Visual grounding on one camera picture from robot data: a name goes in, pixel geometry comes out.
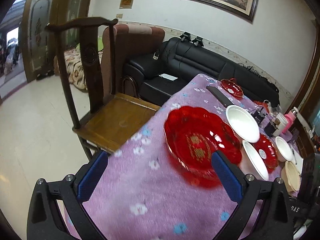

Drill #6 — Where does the dark wooden chair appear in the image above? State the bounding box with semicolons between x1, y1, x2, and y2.
46;17;160;160

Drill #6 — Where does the pink water bottle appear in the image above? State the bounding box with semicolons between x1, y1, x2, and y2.
283;107;299;133

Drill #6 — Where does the white plastic jar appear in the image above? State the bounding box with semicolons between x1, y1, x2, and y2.
273;113;289;137

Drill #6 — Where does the small red plate far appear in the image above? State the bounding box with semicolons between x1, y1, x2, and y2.
220;78;244;99

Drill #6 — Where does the small wall plaque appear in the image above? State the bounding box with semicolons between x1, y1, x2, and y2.
119;0;133;9

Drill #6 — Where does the beige plastic bowl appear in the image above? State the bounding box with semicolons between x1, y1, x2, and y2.
285;161;301;192

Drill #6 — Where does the white paper plate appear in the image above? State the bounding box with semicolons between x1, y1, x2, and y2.
242;140;269;181

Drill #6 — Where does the maroon armchair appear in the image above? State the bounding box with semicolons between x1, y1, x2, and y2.
100;23;165;98

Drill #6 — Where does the medium red gold-rimmed plate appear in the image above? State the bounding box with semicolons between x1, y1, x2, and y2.
253;134;278;173

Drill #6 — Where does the purple floral tablecloth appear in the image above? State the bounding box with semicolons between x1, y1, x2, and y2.
84;74;236;239

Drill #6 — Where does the large white bowl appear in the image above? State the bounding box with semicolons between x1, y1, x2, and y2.
226;105;260;143

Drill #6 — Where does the dark small jar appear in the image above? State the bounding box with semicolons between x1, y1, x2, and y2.
264;119;280;137

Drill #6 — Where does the black smartphone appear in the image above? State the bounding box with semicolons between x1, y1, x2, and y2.
206;86;233;108

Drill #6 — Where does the black leather sofa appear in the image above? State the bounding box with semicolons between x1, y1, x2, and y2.
123;37;280;107

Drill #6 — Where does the wooden glass door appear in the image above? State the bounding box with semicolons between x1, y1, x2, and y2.
21;0;90;82

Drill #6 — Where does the small white bowl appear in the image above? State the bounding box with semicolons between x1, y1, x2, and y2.
274;137;293;162

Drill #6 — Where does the large red plastic plate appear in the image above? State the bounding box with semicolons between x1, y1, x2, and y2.
164;106;242;189

